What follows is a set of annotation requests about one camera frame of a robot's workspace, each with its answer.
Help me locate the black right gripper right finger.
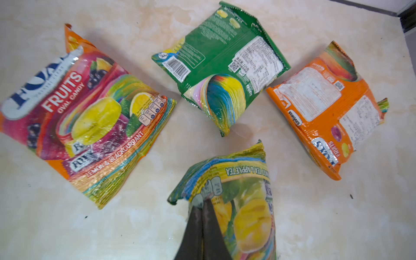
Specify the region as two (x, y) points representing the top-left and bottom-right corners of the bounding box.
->
(202, 199), (232, 260)

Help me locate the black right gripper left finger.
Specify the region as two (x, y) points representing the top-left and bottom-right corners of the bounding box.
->
(174, 206), (203, 260)

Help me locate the yellow-green Fox's candy bag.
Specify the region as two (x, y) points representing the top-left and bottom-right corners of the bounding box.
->
(168, 142), (277, 260)

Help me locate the Fox's fruits oval candy bag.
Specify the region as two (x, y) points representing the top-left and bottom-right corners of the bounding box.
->
(1, 24), (176, 209)

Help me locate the orange Fox's fruits candy bag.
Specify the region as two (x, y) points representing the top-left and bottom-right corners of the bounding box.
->
(266, 41), (390, 181)

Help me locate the green Fox's candy bag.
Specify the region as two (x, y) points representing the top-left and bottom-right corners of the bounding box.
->
(152, 2), (290, 137)

